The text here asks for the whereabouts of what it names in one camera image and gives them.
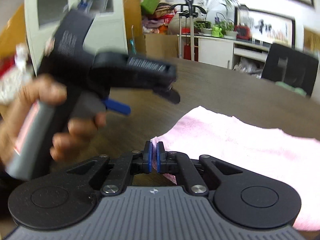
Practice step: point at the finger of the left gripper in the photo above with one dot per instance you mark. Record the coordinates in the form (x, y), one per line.
(117, 106)

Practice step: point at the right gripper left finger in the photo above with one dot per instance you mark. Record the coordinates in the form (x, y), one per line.
(125, 168)

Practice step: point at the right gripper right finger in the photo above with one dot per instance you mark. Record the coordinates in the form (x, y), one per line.
(180, 165)

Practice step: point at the pink towel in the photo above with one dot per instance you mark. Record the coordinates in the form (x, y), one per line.
(267, 151)

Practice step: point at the person's left hand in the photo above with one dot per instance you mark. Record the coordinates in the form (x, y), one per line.
(66, 146)

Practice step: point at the cardboard box on floor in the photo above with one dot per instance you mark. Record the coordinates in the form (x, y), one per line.
(161, 46)

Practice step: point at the grey metal cabinet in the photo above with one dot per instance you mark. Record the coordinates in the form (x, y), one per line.
(75, 25)

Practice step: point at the pile of clothes and bags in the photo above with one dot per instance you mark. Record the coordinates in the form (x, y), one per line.
(156, 16)

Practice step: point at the white sideboard cabinet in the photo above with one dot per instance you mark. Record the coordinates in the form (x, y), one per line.
(225, 53)

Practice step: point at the green potted plants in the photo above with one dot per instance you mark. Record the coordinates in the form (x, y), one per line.
(214, 14)

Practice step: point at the green seat cushion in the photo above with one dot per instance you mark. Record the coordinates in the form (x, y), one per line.
(299, 91)

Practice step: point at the red blender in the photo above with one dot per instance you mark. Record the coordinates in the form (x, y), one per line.
(243, 32)

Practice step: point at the black office chair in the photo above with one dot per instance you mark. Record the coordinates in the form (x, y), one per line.
(292, 67)

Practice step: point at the framed calligraphy picture with flowers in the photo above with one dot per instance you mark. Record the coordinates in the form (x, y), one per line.
(267, 27)

